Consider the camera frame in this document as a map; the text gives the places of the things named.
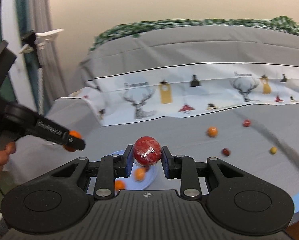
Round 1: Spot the red fruit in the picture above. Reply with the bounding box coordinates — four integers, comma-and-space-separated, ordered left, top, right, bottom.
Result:
134, 136, 161, 166
243, 119, 251, 127

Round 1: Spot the bare orange tangerine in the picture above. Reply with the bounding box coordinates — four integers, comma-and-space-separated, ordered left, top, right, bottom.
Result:
63, 130, 82, 152

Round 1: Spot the plastic orange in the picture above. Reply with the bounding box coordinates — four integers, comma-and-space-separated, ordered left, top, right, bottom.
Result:
206, 127, 218, 138

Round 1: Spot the wrinkled red jujube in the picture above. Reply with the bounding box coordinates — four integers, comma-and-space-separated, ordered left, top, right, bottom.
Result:
222, 148, 231, 157

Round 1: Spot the small yellow fruit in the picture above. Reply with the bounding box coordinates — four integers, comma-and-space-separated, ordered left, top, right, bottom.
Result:
269, 147, 277, 154

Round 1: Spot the dark red jujube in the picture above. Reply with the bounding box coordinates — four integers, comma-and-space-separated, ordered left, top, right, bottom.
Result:
144, 166, 150, 172

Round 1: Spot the blue round plate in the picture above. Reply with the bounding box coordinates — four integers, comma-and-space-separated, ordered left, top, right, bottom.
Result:
110, 150, 157, 190

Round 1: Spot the black phone holder stand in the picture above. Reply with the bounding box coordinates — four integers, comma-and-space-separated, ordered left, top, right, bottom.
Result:
19, 28, 64, 115

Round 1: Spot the grey deer print sheet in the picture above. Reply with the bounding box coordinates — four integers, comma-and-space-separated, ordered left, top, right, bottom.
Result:
4, 24, 299, 225

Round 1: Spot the green checkered cloth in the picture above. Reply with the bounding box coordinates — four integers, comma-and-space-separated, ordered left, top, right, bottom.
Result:
89, 16, 299, 51

